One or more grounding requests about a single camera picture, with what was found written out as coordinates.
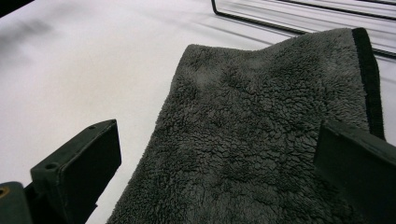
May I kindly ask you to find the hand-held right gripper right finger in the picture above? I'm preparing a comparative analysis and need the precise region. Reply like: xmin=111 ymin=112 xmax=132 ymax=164
xmin=313 ymin=119 xmax=396 ymax=224

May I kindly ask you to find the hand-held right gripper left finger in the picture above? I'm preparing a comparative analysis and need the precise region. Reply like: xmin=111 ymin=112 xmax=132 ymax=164
xmin=23 ymin=119 xmax=122 ymax=224

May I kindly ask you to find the dark grey fleece towel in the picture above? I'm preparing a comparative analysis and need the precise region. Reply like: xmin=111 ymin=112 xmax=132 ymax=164
xmin=106 ymin=27 xmax=387 ymax=224

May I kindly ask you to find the black wire rack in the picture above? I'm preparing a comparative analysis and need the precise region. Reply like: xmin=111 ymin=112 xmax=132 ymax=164
xmin=210 ymin=0 xmax=396 ymax=60

